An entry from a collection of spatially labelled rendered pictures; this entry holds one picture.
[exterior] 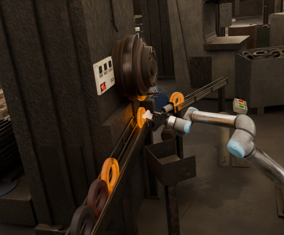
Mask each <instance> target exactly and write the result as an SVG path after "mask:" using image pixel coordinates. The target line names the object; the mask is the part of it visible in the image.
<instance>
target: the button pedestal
mask: <svg viewBox="0 0 284 235"><path fill-rule="evenodd" d="M236 102H238V103H236ZM239 102H240V101H239V99H237V100H236V98H235V99H234V101H233V111H234V112H236V113H237V115H239V114H243V115H246V113H247V111H248V110H247V104H246V101H243V104H242V105H243V106H244V107H240V106H239V105H240V103H239ZM236 104H238V106H236ZM231 160H232V167H250V165H249V162H248V161H246V160H245V159H244V158H238V157H231Z"/></svg>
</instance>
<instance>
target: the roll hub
mask: <svg viewBox="0 0 284 235"><path fill-rule="evenodd" d="M152 48H153V47H152V46H151V47H145V48H144V49H143V52H142V77H143V81H144V84H145V86H146V87H154V83H155V84H156V81H157V76H156V74H157V60H156V52H155V49H154V51H153V50H152ZM149 55H150V56H151V59H149ZM150 74H151V78H150V77H149V75H150Z"/></svg>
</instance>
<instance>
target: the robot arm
mask: <svg viewBox="0 0 284 235"><path fill-rule="evenodd" d="M159 111H160V110H159ZM142 117H143V118H144V119H146V120H147V121H150V122H152V123H156V124H157V125H156V126H154V127H153V128H152V131H153V132H155V131H156V130H157V129H158V128H159V127H160V126H161V125H162V124H163V123H165V125H166V126H167V127H168V128H171V129H174V130H176V133H177V135H178V136H181V137H183V136H185V135H187V133H189V131H190V128H191V126H192V124H193V123H194V122H199V123H204V124H210V125H216V126H221V127H226V128H231V129H235V132H234V134H233V135H232V137H231V139H230V140H229V142H228V144H227V148H228V150H229V152H230V153H232V154H233V155H235V156H236V157H238V158H244V159H245V160H246V161H248V162H249V163H250V164H251V165H252V166H254V167H255V168H256V169H257V170H258V171H260V172H261V173H262V174H263V175H265V176H266V177H267V178H268V179H270V180H271V181H272V182H273V183H275V184H276V185H277V186H278V187H280V188H281V189H282V193H283V194H284V169H283V168H282V167H281V166H280V165H279V164H278V163H277V162H275V161H274V160H273V159H272V158H271V157H269V156H268V155H267V154H266V153H264V152H263V151H262V150H261V149H260V148H259V147H257V146H256V145H255V144H254V143H253V142H252V140H253V138H254V137H255V134H256V127H255V124H254V122H253V120H252V119H251V118H250V117H249V116H246V115H243V114H239V115H237V116H232V115H224V114H217V113H210V112H203V111H199V110H197V109H196V108H193V107H190V108H188V110H187V112H186V113H185V115H184V116H183V118H182V119H181V118H177V117H174V116H170V117H169V114H168V113H165V112H163V111H161V112H158V111H157V109H156V111H154V114H151V113H150V111H149V110H147V111H146V113H145V114H143V116H142Z"/></svg>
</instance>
